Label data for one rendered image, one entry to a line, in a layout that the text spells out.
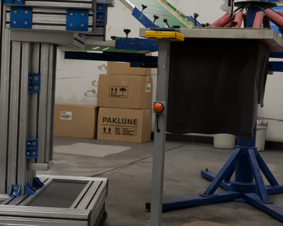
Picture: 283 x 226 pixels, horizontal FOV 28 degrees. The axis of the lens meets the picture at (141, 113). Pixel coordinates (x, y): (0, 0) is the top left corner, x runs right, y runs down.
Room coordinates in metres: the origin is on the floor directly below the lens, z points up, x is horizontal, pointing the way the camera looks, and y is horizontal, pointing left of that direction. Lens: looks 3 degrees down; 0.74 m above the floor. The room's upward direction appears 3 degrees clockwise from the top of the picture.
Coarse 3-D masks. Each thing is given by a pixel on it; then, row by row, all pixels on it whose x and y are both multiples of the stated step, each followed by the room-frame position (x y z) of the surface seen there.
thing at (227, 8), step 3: (225, 0) 2.97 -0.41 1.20; (231, 0) 2.95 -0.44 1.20; (225, 3) 2.97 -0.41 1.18; (231, 3) 2.96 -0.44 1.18; (222, 6) 2.97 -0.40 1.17; (225, 6) 2.96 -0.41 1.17; (228, 6) 2.95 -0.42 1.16; (231, 6) 2.96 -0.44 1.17; (222, 9) 2.97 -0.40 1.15; (225, 9) 2.96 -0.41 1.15; (228, 9) 2.95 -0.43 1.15; (231, 9) 2.97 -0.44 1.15; (228, 12) 2.95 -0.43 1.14; (228, 15) 2.96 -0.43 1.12
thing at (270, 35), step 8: (144, 32) 2.51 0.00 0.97; (184, 32) 2.45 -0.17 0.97; (192, 32) 2.44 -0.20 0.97; (200, 32) 2.43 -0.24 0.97; (208, 32) 2.41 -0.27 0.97; (216, 32) 2.40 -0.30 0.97; (224, 32) 2.39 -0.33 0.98; (232, 32) 2.38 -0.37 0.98; (240, 32) 2.37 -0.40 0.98; (248, 32) 2.36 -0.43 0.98; (256, 32) 2.35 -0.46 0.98; (264, 32) 2.34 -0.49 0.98; (272, 32) 2.33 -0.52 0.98; (272, 40) 2.40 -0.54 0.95; (280, 40) 2.63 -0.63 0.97; (280, 48) 2.84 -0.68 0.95
